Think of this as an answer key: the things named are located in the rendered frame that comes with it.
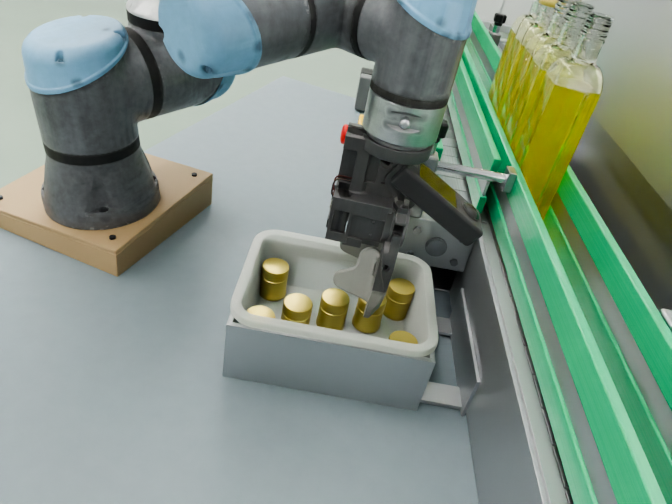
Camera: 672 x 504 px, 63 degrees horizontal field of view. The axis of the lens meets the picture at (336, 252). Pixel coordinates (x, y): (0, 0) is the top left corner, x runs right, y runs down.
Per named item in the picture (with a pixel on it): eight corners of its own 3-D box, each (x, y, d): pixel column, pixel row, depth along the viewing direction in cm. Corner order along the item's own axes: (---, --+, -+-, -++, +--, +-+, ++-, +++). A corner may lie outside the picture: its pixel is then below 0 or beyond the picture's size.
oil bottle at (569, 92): (541, 229, 74) (614, 70, 61) (500, 221, 73) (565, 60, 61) (532, 208, 78) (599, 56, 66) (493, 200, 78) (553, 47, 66)
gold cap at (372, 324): (350, 330, 67) (357, 303, 65) (353, 311, 70) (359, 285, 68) (378, 336, 67) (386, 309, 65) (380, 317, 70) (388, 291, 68)
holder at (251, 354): (464, 419, 62) (487, 372, 57) (222, 375, 61) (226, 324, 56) (450, 318, 76) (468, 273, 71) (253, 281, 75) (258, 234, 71)
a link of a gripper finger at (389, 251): (370, 277, 63) (387, 206, 60) (385, 280, 63) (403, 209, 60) (369, 295, 58) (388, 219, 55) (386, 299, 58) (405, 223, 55)
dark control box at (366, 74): (385, 117, 133) (394, 83, 128) (353, 111, 133) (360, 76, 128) (386, 105, 140) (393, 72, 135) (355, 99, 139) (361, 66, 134)
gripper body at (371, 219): (332, 209, 65) (351, 112, 58) (404, 224, 65) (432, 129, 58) (323, 245, 58) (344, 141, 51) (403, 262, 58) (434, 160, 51)
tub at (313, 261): (419, 410, 61) (441, 355, 56) (220, 374, 61) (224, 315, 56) (413, 308, 76) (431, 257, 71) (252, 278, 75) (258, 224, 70)
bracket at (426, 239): (463, 275, 73) (480, 232, 69) (394, 262, 73) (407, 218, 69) (460, 259, 76) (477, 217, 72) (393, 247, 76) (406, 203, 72)
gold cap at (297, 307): (276, 337, 64) (280, 309, 62) (281, 317, 67) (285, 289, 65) (306, 342, 65) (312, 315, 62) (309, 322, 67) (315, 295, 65)
